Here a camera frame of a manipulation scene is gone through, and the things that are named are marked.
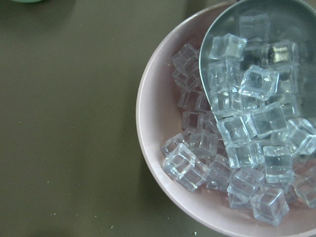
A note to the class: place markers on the metal ice scoop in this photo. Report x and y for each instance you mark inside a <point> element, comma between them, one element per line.
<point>281,36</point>

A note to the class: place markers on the clear ice cube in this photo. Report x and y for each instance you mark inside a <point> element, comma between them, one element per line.
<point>269,205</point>
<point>259,83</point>
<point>184,167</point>
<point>229,46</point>

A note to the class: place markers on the mint green bowl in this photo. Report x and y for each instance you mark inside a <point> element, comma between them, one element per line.
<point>27,1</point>

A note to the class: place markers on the pink bowl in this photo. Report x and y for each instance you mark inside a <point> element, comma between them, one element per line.
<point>158,118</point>

